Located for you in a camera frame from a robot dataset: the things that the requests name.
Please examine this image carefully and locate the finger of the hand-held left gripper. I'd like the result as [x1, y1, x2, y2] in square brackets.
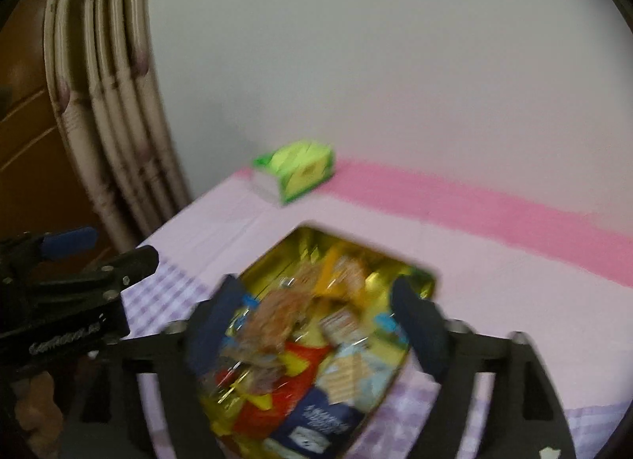
[40, 227, 98, 261]
[59, 244, 160, 294]

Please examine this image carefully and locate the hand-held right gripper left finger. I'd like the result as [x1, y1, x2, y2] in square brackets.
[59, 274, 245, 459]

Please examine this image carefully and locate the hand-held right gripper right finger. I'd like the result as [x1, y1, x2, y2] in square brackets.
[390, 277, 577, 459]

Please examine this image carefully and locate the clear peanut brittle packet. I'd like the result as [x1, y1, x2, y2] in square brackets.
[237, 271, 317, 381]

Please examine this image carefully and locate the pale star cracker packet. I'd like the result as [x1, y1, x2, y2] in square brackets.
[316, 348, 396, 413]

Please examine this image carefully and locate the red snack packet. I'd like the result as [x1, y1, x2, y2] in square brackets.
[230, 340, 333, 437]

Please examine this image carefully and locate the maroon candy tin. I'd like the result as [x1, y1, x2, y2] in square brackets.
[198, 226, 439, 459]

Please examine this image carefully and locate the dark blue biscuit packet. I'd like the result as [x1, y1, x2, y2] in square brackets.
[267, 386, 366, 457]

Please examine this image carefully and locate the person's left hand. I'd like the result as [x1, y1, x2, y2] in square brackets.
[15, 371, 63, 445]

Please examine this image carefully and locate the purple checked bed sheet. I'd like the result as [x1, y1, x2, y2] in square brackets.
[121, 167, 633, 459]

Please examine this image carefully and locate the brown wooden cabinet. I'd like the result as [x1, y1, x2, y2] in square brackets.
[0, 0, 139, 242]

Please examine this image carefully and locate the pink foam mat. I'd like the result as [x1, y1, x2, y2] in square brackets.
[316, 157, 633, 287]

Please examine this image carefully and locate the beige patterned curtain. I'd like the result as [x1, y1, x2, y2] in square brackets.
[44, 0, 193, 252]

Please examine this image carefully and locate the green tissue pack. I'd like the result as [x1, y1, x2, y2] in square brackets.
[252, 141, 336, 207]

